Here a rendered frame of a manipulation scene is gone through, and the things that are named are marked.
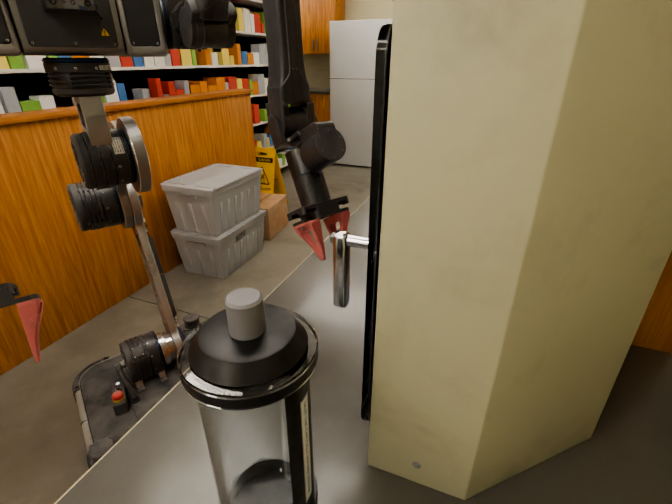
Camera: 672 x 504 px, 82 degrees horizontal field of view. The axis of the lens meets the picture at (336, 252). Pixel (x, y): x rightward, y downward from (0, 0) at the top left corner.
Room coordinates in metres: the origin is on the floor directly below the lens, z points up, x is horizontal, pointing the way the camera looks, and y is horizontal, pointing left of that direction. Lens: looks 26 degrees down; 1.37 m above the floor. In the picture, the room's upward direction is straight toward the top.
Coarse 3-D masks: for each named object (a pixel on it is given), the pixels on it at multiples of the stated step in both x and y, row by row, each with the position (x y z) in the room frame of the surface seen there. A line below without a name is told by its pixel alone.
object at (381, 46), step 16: (384, 32) 0.31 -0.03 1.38; (384, 48) 0.30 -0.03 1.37; (384, 64) 0.30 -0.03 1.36; (384, 80) 0.30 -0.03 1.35; (368, 240) 0.31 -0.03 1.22; (368, 256) 0.31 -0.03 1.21; (368, 272) 0.31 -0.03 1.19; (368, 288) 0.31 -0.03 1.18; (368, 304) 0.31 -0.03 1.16; (368, 320) 0.31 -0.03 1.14; (368, 336) 0.31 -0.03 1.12; (368, 352) 0.30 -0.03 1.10; (368, 368) 0.30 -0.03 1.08; (368, 384) 0.30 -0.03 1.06; (368, 400) 0.30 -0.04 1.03
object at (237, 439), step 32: (192, 384) 0.20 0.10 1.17; (256, 384) 0.20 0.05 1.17; (288, 384) 0.20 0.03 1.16; (224, 416) 0.20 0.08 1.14; (256, 416) 0.20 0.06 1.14; (224, 448) 0.20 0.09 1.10; (256, 448) 0.20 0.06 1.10; (288, 448) 0.21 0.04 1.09; (224, 480) 0.20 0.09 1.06; (256, 480) 0.20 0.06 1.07; (288, 480) 0.21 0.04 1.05
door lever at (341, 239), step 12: (336, 240) 0.36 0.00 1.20; (348, 240) 0.36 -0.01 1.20; (360, 240) 0.35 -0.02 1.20; (336, 252) 0.36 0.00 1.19; (348, 252) 0.36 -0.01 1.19; (336, 264) 0.36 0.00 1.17; (348, 264) 0.36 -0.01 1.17; (336, 276) 0.36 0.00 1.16; (348, 276) 0.36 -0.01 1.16; (336, 288) 0.36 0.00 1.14; (348, 288) 0.36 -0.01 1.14; (336, 300) 0.36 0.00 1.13; (348, 300) 0.36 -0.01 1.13
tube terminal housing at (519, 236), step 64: (448, 0) 0.28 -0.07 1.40; (512, 0) 0.27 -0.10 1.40; (576, 0) 0.26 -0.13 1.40; (640, 0) 0.27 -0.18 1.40; (448, 64) 0.28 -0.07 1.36; (512, 64) 0.27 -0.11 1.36; (576, 64) 0.26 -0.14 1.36; (640, 64) 0.28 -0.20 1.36; (448, 128) 0.28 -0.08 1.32; (512, 128) 0.26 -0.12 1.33; (576, 128) 0.26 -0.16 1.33; (640, 128) 0.29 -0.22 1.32; (384, 192) 0.29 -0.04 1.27; (448, 192) 0.28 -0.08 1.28; (512, 192) 0.26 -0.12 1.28; (576, 192) 0.27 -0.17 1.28; (640, 192) 0.30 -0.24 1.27; (384, 256) 0.29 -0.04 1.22; (448, 256) 0.27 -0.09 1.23; (512, 256) 0.26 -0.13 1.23; (576, 256) 0.28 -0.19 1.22; (640, 256) 0.31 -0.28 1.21; (384, 320) 0.29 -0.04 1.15; (448, 320) 0.27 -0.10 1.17; (512, 320) 0.26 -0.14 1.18; (576, 320) 0.29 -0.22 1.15; (640, 320) 0.33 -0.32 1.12; (384, 384) 0.29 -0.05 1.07; (448, 384) 0.27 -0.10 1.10; (512, 384) 0.26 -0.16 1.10; (576, 384) 0.30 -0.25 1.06; (384, 448) 0.29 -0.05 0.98; (448, 448) 0.26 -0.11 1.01; (512, 448) 0.27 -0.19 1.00
